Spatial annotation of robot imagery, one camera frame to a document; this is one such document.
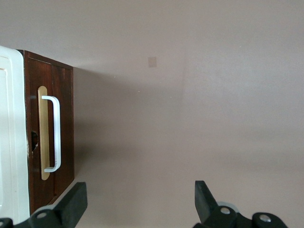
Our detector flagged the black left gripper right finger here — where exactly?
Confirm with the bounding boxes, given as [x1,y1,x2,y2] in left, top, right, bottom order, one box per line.
[192,180,238,228]

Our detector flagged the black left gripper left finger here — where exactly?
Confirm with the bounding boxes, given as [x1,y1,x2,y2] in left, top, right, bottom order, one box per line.
[14,182,88,228]

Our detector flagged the white metal drawer handle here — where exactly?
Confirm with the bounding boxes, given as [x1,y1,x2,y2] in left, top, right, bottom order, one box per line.
[41,95,62,173]

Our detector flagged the brown oven door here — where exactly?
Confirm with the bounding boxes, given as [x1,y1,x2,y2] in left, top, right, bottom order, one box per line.
[17,49,76,216]

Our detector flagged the white toaster oven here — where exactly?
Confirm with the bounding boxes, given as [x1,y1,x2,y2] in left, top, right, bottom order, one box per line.
[0,45,31,221]

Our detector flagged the tan wooden handle backplate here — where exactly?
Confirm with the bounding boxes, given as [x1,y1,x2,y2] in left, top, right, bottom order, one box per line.
[37,85,51,181]

